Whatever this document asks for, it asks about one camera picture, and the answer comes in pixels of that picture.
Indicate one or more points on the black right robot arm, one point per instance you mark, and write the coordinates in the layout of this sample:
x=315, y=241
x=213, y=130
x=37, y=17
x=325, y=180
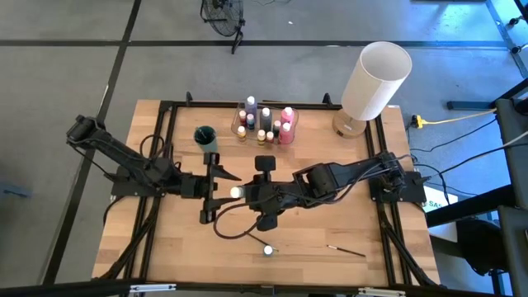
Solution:
x=330, y=177

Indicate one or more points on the large pink paint bottle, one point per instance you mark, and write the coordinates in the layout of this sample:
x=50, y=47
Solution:
x=288, y=114

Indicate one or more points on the small yellow striped paint bottle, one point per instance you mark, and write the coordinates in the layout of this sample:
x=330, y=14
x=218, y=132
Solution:
x=261, y=137

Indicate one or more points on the small blue striped paint bottle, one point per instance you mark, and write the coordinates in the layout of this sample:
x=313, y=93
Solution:
x=250, y=123
x=268, y=250

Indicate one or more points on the black floor fan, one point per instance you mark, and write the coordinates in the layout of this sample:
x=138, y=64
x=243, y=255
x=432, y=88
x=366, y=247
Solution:
x=238, y=37

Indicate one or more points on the table lamp white shade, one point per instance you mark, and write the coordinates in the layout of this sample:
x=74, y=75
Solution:
x=375, y=82

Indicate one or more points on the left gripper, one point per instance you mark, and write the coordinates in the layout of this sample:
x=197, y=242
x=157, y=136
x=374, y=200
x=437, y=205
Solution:
x=196, y=185

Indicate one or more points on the large bright red paint bottle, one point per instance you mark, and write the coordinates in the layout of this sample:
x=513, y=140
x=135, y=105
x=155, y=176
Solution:
x=285, y=134

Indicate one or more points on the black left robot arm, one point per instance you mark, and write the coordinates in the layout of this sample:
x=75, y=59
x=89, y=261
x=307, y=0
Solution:
x=123, y=158

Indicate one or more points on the white printed box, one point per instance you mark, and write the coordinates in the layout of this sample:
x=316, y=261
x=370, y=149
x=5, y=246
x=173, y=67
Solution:
x=441, y=202

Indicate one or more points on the clear plastic bin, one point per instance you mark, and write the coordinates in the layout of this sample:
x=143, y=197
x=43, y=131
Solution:
x=295, y=142

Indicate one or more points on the small teal striped paint bottle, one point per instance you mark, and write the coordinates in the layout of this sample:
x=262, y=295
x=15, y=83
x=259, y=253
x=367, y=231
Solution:
x=276, y=125

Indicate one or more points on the silver frame bracket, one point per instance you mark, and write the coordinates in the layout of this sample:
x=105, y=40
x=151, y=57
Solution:
x=152, y=288
x=381, y=292

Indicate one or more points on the large grey-blue paint bottle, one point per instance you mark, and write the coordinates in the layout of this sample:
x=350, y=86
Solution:
x=266, y=119

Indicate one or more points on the small orange striped paint bottle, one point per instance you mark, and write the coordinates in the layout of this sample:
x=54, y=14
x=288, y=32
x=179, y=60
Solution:
x=241, y=134

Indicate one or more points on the large purple paint bottle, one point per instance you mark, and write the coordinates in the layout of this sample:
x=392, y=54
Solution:
x=251, y=108

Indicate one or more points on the black round stool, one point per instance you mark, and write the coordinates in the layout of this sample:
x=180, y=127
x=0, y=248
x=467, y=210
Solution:
x=480, y=245

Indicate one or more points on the black aluminium table frame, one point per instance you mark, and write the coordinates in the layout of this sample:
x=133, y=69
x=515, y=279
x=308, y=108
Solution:
x=317, y=106

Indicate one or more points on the dark green plastic cup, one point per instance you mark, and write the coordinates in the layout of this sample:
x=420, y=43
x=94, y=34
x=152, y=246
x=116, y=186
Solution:
x=205, y=142

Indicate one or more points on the dark grey side cart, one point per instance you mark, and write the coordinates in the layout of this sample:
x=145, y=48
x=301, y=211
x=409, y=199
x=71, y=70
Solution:
x=513, y=156

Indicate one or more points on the small maroon striped paint bottle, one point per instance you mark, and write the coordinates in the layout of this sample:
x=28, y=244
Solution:
x=270, y=137

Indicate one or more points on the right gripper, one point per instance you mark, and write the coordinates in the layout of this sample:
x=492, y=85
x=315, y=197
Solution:
x=268, y=198

